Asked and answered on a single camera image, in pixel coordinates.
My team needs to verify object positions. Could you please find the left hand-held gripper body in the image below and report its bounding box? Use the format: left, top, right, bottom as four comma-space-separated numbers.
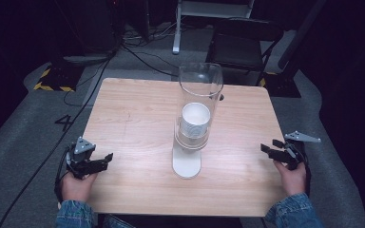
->
65, 136, 97, 181

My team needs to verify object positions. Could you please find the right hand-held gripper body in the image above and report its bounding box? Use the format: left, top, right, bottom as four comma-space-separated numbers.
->
283, 130, 322, 171

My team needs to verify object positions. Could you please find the yellow-black striped stand base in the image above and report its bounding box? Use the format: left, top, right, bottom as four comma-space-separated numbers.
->
259, 71, 302, 99
32, 64, 85, 93

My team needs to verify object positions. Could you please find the white metal stand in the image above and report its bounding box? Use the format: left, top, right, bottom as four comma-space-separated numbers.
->
171, 0, 256, 55

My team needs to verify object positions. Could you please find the person's denim leg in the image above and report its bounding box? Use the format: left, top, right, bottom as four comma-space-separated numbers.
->
102, 214, 136, 228

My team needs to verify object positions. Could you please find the black slanted stand pole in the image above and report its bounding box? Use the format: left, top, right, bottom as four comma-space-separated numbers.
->
278, 0, 328, 71

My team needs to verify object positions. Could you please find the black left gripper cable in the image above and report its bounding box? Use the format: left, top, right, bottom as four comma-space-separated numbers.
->
53, 148, 77, 203

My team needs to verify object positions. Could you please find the long black floor cable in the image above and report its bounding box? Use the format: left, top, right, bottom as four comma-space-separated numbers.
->
0, 44, 180, 228

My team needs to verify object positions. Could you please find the white paper cup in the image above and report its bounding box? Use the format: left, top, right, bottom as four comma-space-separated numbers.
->
179, 102, 212, 141

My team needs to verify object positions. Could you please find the person's right hand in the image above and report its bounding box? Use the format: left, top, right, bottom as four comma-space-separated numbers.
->
273, 160, 308, 198

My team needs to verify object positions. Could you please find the black folding chair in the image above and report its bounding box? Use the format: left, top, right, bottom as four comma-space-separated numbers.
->
204, 18, 284, 87

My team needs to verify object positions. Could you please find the person's left hand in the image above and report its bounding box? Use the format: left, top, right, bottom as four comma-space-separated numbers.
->
60, 171, 99, 204

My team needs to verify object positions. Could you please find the clear tube cup dispenser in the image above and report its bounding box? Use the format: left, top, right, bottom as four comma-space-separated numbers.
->
171, 62, 225, 181

